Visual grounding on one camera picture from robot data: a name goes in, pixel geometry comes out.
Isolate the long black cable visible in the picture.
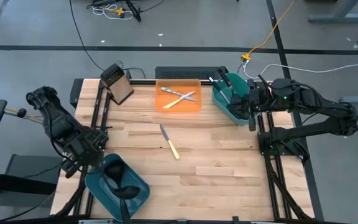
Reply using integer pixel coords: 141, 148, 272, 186
69, 0, 105, 72

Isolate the black cart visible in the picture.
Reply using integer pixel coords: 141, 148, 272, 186
0, 154, 64, 223

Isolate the metal box grater black handle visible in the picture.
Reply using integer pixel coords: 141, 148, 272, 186
100, 63, 134, 105

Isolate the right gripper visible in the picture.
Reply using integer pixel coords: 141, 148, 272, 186
227, 78, 273, 132

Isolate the yellow power cable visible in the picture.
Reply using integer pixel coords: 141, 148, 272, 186
240, 0, 296, 62

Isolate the black slotted spatula steel handle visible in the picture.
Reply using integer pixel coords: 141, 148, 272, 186
208, 77, 234, 106

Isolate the grey desk leg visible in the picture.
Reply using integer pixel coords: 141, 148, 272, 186
308, 0, 358, 24

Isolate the black perforated metal box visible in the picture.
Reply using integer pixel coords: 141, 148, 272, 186
155, 65, 229, 80

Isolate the white floor cable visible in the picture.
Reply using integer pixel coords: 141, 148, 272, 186
242, 57, 358, 80

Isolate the black side panel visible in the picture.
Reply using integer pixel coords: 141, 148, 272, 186
70, 78, 85, 109

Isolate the large black ladle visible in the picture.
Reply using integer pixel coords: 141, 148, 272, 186
104, 161, 132, 224

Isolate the small black ladle white label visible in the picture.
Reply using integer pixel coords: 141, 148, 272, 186
99, 167, 142, 200

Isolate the black aluminium rig frame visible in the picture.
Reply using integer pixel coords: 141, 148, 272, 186
54, 78, 315, 220

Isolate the orange translucent plastic tray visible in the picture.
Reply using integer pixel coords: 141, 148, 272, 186
154, 78, 202, 113

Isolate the light teal plastic bin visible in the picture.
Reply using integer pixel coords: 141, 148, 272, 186
212, 72, 260, 126

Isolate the white cable bundle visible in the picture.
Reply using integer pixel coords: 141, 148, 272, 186
91, 3, 134, 21

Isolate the black slotted turner black handle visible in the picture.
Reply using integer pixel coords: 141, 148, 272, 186
216, 66, 244, 105

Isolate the dark teal plastic bin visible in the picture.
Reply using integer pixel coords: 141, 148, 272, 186
84, 153, 151, 222

